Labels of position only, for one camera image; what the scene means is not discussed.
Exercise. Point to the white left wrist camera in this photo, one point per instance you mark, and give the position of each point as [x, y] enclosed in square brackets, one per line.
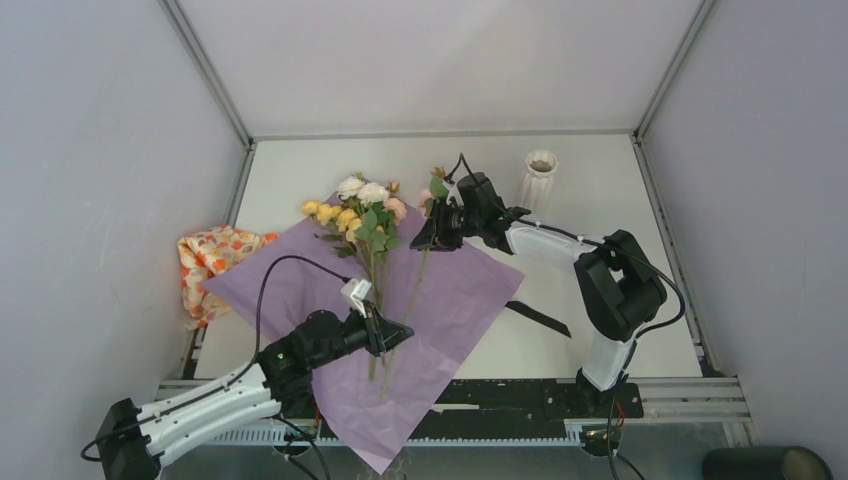
[355, 292]

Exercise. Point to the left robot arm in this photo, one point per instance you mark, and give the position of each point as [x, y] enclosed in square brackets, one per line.
[137, 442]

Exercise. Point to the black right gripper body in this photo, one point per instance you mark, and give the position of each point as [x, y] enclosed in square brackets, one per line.
[451, 223]

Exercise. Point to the purple wrapping paper sheet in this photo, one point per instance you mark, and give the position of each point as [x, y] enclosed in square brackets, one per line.
[461, 295]

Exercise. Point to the black cylinder object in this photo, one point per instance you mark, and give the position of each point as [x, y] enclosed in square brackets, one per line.
[765, 462]

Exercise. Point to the peach rose stem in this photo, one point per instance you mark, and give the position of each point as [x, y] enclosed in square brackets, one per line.
[396, 207]

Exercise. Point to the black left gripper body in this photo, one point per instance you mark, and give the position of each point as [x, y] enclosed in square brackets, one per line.
[360, 332]

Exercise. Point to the black printed ribbon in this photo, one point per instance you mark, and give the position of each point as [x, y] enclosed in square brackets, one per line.
[538, 317]

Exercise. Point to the yellow rose stem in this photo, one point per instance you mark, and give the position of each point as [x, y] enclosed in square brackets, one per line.
[331, 215]

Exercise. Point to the white rose stem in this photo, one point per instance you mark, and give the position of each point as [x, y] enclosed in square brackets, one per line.
[357, 188]

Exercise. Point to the orange floral cloth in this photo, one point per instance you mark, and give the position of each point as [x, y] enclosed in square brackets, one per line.
[205, 255]

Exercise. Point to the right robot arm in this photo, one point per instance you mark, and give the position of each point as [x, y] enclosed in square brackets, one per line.
[621, 290]

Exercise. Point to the white ribbed ceramic vase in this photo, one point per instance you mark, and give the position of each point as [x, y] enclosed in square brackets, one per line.
[537, 181]

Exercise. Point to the pink rose stem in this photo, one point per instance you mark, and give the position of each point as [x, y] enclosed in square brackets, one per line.
[424, 265]

